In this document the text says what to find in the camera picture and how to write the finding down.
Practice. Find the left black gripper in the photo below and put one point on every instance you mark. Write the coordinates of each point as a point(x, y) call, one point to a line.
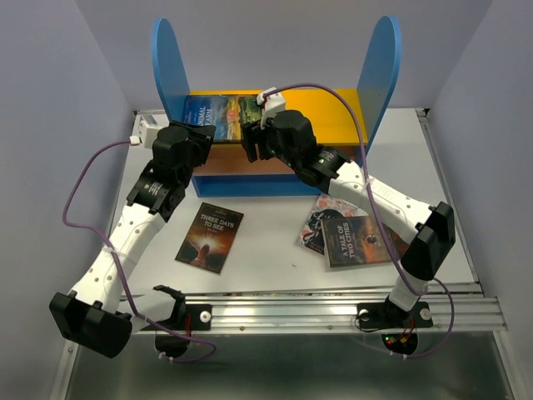
point(202, 137)

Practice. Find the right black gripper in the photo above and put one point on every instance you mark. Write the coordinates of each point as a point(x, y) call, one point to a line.
point(251, 134)

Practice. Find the Animal Farm book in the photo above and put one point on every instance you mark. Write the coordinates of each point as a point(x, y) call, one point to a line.
point(228, 113)

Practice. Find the Little Women floral book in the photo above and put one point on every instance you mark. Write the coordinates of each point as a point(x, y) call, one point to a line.
point(326, 207)

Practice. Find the A Tale of Two Cities book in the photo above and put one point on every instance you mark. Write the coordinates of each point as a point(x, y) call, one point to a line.
point(353, 242)

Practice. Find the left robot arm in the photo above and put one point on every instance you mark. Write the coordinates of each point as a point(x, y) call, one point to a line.
point(99, 312)

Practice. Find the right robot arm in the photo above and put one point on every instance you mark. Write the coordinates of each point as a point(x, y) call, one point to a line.
point(429, 231)

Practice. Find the blue wooden bookshelf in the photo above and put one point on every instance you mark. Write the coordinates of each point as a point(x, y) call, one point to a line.
point(349, 124)

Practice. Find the Three Days to See book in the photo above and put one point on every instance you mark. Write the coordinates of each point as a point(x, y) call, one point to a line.
point(210, 238)

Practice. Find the brown Edmund Burke book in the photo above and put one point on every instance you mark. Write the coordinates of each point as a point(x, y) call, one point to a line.
point(399, 245)

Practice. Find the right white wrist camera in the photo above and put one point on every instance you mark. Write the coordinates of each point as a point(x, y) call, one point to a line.
point(271, 103)

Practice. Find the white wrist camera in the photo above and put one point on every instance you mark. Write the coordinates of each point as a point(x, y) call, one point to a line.
point(145, 129)
point(271, 103)

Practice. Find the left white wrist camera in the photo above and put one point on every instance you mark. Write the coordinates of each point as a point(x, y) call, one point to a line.
point(145, 129)

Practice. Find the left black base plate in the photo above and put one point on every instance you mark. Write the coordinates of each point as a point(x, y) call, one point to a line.
point(194, 317)

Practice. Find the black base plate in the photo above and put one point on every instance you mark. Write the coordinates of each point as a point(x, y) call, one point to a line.
point(194, 317)
point(397, 327)

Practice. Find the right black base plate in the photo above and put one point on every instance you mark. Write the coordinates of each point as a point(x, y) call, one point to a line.
point(397, 327)

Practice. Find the aluminium mounting rail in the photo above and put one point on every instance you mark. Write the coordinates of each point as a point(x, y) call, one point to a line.
point(320, 313)

